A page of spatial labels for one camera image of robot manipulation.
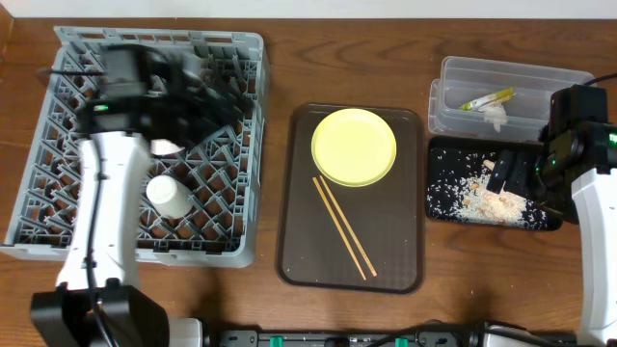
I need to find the white round bowl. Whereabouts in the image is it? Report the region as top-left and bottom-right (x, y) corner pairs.
(150, 139), (184, 156)

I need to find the yellow plastic wrapper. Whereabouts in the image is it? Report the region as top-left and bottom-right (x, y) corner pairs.
(460, 88), (516, 112)

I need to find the yellow round plate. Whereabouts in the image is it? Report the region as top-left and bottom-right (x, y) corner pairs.
(310, 108), (397, 188)

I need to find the wooden chopstick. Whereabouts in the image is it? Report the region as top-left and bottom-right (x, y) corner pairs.
(317, 175), (378, 277)
(311, 176), (366, 280)

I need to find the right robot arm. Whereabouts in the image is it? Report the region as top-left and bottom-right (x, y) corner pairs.
(487, 81), (616, 346)

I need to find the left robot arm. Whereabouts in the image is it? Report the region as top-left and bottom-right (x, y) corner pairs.
(30, 44), (254, 346)

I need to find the black food waste tray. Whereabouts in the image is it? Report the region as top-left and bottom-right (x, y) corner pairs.
(425, 135), (564, 231)

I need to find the spilled rice food waste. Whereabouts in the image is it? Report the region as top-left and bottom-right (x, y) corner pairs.
(427, 148), (549, 228)

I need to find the clear plastic waste bin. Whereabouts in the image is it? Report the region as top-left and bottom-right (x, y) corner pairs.
(428, 56), (594, 143)

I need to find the crumpled white tissue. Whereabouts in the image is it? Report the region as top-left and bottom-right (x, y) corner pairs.
(483, 104), (508, 132)

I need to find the grey plastic dish rack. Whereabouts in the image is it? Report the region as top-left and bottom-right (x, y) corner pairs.
(1, 26), (269, 268)

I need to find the dark brown serving tray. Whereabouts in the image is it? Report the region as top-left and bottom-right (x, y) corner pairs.
(276, 104), (425, 294)

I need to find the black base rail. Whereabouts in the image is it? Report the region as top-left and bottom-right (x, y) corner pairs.
(168, 317), (579, 347)

